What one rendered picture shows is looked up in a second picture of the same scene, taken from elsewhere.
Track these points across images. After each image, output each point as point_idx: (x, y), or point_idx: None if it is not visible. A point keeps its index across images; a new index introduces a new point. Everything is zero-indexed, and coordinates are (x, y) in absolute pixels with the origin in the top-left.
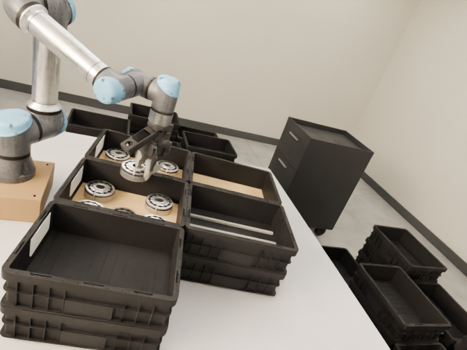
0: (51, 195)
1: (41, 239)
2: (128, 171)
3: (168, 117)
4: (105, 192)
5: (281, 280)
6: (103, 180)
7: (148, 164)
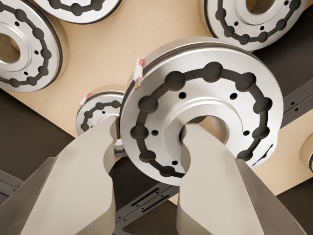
0: None
1: None
2: (173, 56)
3: None
4: (226, 0)
5: None
6: (286, 41)
7: (68, 190)
